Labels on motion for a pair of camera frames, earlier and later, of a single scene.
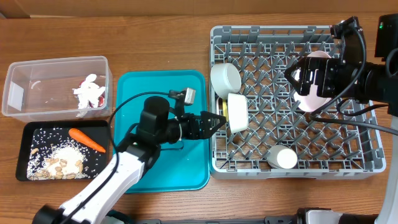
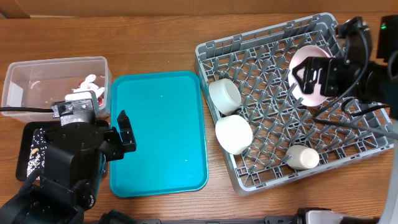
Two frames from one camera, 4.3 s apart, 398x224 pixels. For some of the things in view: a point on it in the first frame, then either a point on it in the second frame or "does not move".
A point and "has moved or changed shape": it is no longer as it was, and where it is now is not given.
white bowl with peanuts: (238, 111) to (233, 134)
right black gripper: (323, 66) does not move
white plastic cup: (282, 157) to (302, 157)
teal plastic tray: (181, 167) does not move
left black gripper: (195, 131) to (117, 147)
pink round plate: (312, 102) has moved or changed shape
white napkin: (88, 92) does not move
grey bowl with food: (225, 78) to (224, 95)
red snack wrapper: (101, 98) does not move
